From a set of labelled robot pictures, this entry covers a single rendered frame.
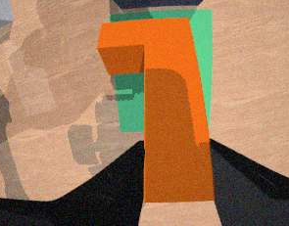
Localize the orange l-shaped part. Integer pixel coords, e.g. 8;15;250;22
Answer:
97;18;216;203

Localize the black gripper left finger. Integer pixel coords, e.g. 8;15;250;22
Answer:
0;141;145;226

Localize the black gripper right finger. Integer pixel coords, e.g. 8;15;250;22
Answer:
209;139;289;226

